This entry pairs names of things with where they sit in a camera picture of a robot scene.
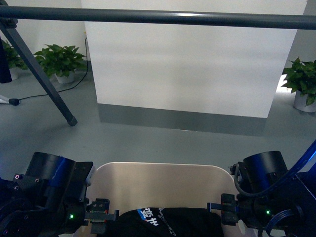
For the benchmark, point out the white stand foot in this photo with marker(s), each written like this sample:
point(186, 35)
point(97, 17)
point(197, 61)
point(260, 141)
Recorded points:
point(4, 100)

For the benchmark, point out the potted green plant middle left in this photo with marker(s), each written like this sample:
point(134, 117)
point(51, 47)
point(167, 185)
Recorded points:
point(61, 62)

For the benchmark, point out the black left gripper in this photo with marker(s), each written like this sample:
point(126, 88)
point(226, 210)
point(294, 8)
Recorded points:
point(77, 210)

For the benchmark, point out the potted green plant far left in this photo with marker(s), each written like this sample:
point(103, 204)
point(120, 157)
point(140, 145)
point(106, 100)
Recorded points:
point(15, 62)

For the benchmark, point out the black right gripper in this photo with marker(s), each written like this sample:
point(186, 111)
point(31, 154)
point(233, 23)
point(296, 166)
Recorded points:
point(259, 213)

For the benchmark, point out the potted green plant right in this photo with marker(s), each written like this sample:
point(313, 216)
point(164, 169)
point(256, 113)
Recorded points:
point(301, 79)

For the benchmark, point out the black printed t-shirt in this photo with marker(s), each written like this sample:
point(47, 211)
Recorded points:
point(166, 222)

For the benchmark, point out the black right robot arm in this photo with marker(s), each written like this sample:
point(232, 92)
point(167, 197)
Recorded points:
point(296, 191)

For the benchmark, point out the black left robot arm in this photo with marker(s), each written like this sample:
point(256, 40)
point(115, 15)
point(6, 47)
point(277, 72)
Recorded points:
point(50, 200)

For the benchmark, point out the beige plastic laundry hamper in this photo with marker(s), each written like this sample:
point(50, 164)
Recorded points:
point(131, 186)

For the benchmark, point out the grey clothes hanger rack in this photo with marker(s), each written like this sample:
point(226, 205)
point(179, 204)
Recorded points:
point(8, 14)

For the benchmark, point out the potted green plant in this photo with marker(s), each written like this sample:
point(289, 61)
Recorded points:
point(301, 79)
point(15, 62)
point(61, 62)

